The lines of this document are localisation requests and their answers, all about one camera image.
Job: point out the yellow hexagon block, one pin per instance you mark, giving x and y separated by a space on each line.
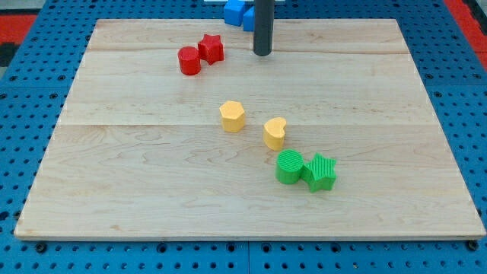
232 116

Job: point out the yellow heart block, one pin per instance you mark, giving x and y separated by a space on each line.
274 133

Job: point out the red cylinder block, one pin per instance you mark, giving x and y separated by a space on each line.
189 60

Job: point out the green star block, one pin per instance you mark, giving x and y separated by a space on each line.
319 173

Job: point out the blue block behind rod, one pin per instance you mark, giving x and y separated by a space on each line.
248 20

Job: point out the blue cube block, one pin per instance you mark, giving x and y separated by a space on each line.
234 12

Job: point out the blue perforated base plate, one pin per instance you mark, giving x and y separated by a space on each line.
37 81

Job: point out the red star block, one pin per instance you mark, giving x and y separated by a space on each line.
211 49

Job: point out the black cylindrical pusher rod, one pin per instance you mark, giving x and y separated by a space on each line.
263 27

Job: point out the light wooden board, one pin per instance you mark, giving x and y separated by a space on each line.
139 152

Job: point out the green cylinder block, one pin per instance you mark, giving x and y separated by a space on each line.
288 167

